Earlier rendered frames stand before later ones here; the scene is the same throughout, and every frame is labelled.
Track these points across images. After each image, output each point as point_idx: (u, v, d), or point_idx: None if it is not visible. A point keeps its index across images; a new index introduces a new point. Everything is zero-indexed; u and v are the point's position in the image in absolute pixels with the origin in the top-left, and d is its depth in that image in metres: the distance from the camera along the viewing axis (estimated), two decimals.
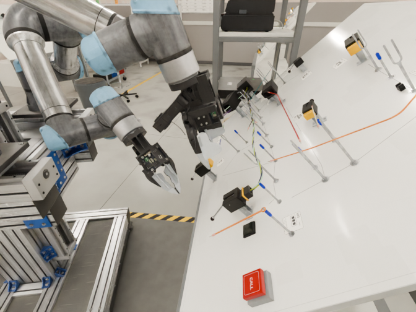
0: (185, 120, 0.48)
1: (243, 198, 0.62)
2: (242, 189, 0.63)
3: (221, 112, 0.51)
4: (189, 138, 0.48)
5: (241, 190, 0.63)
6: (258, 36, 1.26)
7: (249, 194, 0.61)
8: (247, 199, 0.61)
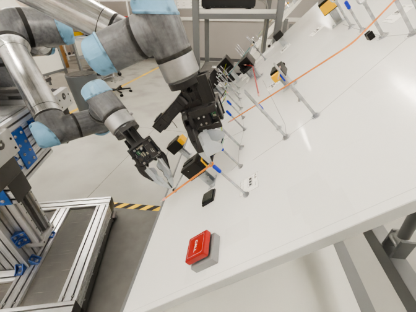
0: (185, 120, 0.48)
1: (202, 163, 0.57)
2: None
3: (221, 112, 0.51)
4: (191, 140, 0.49)
5: None
6: (239, 13, 1.21)
7: None
8: (206, 164, 0.56)
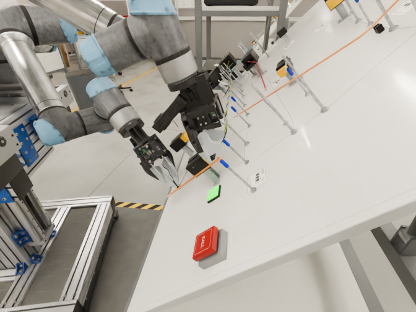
0: (184, 121, 0.48)
1: None
2: None
3: (221, 112, 0.51)
4: (190, 140, 0.49)
5: None
6: (242, 10, 1.21)
7: (210, 156, 0.55)
8: (208, 162, 0.56)
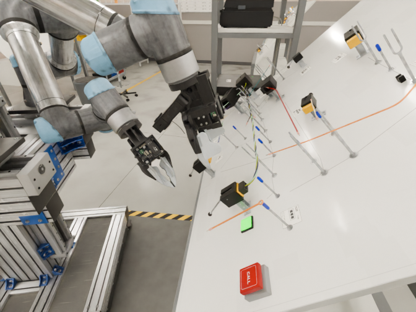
0: (185, 120, 0.48)
1: (238, 194, 0.61)
2: (238, 184, 0.63)
3: (221, 112, 0.51)
4: (189, 138, 0.48)
5: (236, 186, 0.62)
6: (257, 31, 1.26)
7: (244, 189, 0.60)
8: (242, 194, 0.61)
